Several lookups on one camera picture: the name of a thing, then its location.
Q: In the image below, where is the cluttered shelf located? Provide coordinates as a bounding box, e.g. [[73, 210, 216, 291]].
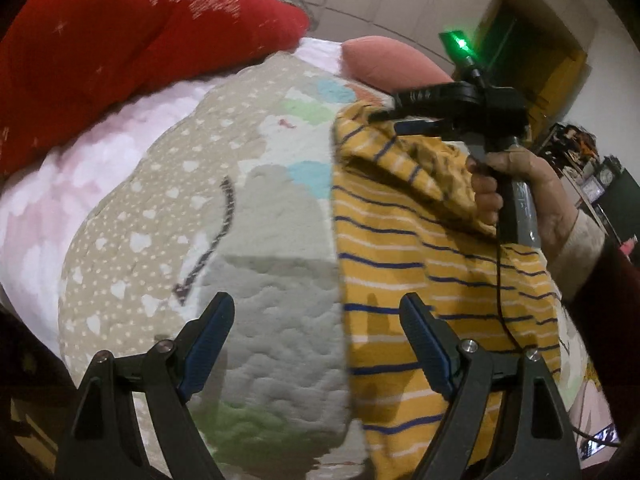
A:
[[537, 121, 640, 243]]

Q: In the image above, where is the beige patterned quilt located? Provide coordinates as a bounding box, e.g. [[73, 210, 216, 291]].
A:
[[57, 52, 621, 480]]

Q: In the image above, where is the person's right hand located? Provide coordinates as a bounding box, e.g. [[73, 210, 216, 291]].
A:
[[466, 147, 582, 262]]

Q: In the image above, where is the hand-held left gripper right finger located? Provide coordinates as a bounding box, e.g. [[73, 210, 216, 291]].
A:
[[399, 292, 583, 480]]

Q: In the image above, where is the red blanket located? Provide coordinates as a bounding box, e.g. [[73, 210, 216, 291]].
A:
[[0, 0, 311, 177]]

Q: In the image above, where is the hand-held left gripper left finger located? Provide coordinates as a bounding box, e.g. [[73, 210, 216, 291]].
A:
[[55, 291, 236, 480]]

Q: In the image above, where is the pale pink fleece sheet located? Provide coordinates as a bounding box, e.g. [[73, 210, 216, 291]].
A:
[[0, 37, 346, 356]]

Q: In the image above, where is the yellow door frame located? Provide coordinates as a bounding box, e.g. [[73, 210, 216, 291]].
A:
[[475, 0, 598, 128]]

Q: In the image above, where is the person's right forearm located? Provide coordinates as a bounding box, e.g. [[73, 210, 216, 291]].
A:
[[550, 210, 640, 441]]

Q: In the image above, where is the grey fuzzy cloth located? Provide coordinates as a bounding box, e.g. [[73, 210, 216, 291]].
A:
[[235, 0, 323, 28]]

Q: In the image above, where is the yellow striped small shirt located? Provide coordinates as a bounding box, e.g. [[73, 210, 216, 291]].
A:
[[330, 104, 563, 480]]

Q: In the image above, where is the pink pillow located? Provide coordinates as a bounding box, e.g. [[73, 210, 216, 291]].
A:
[[340, 35, 455, 98]]

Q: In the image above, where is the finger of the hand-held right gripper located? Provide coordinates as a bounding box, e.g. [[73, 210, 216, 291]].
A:
[[370, 82, 473, 122], [392, 119, 453, 137]]

